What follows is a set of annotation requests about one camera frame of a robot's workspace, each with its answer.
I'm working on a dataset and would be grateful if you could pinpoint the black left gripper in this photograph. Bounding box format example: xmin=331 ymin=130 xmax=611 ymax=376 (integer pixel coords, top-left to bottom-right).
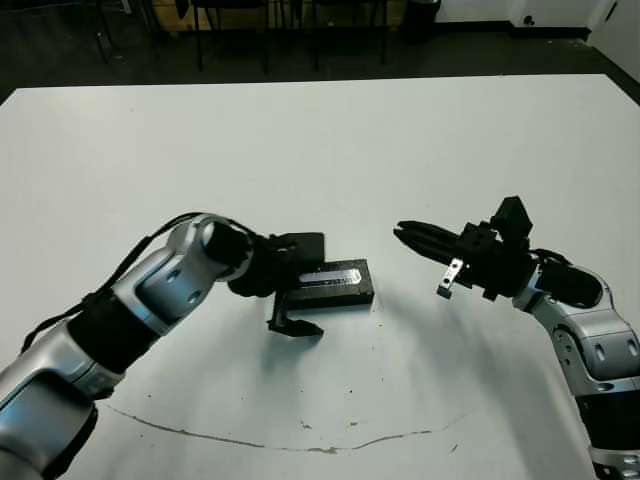
xmin=227 ymin=233 xmax=324 ymax=339

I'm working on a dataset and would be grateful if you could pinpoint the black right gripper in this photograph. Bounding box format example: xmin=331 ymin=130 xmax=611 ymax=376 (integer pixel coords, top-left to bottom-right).
xmin=393 ymin=219 xmax=534 ymax=303

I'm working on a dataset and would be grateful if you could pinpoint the black box lid silver stripe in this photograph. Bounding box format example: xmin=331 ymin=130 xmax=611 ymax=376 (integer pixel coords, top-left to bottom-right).
xmin=285 ymin=257 xmax=376 ymax=307

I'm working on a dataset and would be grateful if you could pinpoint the black waste bin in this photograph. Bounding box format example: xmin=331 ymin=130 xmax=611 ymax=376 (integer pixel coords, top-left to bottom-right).
xmin=402 ymin=0 xmax=444 ymax=41

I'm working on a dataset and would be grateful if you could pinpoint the black metal chair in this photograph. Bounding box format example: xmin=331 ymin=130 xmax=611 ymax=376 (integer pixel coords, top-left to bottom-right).
xmin=312 ymin=0 xmax=389 ymax=71
xmin=192 ymin=0 xmax=271 ymax=74

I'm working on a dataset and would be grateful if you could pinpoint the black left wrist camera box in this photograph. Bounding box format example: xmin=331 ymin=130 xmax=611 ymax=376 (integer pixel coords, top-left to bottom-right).
xmin=280 ymin=230 xmax=327 ymax=267

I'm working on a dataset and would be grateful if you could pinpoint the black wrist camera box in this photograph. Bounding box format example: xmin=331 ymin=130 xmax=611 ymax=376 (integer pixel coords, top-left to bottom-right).
xmin=489 ymin=196 xmax=534 ymax=247
xmin=280 ymin=230 xmax=327 ymax=267

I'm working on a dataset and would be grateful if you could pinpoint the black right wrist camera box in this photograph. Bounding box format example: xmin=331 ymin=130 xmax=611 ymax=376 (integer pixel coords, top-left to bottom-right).
xmin=489 ymin=196 xmax=534 ymax=247

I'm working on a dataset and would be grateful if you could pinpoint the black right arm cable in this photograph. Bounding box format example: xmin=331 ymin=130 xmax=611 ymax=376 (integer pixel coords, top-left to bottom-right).
xmin=529 ymin=246 xmax=576 ymax=269

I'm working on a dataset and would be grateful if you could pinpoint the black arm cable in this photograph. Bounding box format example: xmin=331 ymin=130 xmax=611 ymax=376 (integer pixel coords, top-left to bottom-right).
xmin=22 ymin=212 xmax=296 ymax=351
xmin=529 ymin=246 xmax=576 ymax=269

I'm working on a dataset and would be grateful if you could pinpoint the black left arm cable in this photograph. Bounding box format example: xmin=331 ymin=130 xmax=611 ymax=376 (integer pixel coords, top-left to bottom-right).
xmin=22 ymin=212 xmax=296 ymax=351

